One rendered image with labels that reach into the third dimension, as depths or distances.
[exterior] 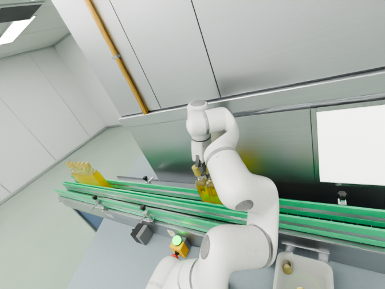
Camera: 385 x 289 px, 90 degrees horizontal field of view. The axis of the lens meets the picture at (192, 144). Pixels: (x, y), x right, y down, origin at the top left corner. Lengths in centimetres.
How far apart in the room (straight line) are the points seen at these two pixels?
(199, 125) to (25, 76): 626
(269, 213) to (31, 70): 660
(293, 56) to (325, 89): 14
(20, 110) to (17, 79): 77
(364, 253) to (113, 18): 125
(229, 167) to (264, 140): 41
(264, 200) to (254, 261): 12
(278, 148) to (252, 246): 48
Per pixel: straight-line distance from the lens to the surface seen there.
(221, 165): 43
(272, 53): 70
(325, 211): 92
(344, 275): 100
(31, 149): 640
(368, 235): 88
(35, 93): 661
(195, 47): 77
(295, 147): 81
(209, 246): 39
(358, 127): 78
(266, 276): 98
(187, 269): 52
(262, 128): 78
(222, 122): 58
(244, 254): 42
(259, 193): 42
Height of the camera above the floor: 165
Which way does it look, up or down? 28 degrees down
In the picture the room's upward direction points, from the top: 23 degrees counter-clockwise
